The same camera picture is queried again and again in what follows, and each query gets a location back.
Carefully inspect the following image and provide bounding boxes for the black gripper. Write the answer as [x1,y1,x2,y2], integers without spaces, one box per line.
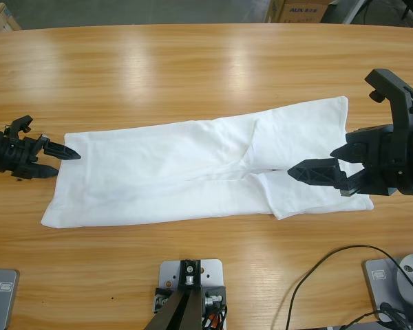
[0,132,83,182]
[286,124,413,198]

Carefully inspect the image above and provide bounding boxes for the black plug cable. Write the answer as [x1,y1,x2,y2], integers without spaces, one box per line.
[339,302,413,330]

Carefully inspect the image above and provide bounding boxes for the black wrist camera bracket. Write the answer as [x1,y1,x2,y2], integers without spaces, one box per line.
[364,68,413,138]
[3,115,34,137]

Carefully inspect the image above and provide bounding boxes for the black corner bracket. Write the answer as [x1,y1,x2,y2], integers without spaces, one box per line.
[201,284,227,330]
[153,287,175,314]

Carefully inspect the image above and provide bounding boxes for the orange and black wires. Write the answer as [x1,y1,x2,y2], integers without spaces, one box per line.
[202,307,230,330]

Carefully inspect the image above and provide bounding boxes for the long thin black cable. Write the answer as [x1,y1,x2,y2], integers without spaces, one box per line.
[288,244,413,330]

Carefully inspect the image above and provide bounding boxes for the white mounting block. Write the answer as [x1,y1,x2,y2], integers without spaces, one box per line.
[157,259,226,310]

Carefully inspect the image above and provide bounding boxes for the dark camera post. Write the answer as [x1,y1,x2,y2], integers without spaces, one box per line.
[146,259,207,330]

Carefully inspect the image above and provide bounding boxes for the cardboard box blue print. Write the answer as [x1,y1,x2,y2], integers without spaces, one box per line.
[265,0,331,24]

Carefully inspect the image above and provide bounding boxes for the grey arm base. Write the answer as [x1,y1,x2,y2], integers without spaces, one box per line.
[361,253,413,324]
[0,267,21,330]

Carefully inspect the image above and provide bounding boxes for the white metal frame leg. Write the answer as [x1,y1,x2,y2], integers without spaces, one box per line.
[340,0,366,24]

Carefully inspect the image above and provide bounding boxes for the white t-shirt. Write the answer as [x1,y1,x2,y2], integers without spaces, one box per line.
[41,96,374,230]

